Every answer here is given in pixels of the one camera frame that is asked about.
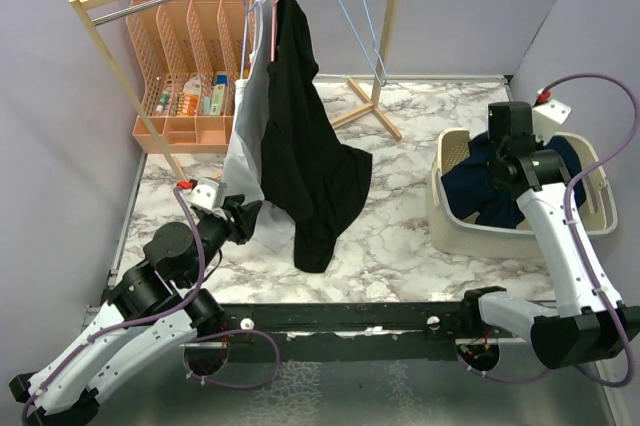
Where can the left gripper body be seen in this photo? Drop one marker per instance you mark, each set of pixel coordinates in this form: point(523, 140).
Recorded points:
point(239, 232)

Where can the white t shirt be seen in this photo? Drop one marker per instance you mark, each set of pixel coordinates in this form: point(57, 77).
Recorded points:
point(242, 169)

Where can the black t shirt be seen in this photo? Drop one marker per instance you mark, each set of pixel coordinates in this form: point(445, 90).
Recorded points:
point(320, 182)

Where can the pink hanger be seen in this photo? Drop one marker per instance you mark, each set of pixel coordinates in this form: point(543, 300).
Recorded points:
point(273, 30)

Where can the blue hanger of navy shirt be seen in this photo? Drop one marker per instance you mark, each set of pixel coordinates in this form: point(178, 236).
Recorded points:
point(360, 22)

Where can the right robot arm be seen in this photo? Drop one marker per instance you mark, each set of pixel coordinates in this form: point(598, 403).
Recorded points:
point(590, 321)

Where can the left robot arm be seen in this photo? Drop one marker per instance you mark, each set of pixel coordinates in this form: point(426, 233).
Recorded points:
point(157, 305)

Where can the blue hanger of white shirt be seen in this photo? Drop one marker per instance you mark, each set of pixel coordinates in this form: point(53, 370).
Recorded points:
point(247, 11)

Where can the items in organizer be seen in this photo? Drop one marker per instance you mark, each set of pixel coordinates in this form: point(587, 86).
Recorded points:
point(194, 100)

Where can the orange plastic organizer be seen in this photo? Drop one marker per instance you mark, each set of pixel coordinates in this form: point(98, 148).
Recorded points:
point(180, 39)

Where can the cream laundry basket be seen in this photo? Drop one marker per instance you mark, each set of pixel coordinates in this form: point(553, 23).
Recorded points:
point(463, 237)

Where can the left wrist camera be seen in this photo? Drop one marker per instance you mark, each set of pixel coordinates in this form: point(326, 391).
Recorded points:
point(207, 198)

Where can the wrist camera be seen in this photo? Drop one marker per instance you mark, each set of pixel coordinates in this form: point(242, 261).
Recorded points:
point(548, 115)
point(207, 198)

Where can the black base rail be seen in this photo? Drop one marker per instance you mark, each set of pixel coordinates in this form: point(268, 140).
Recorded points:
point(345, 332)

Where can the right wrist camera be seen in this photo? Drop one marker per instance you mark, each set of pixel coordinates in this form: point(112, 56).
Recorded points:
point(548, 115)

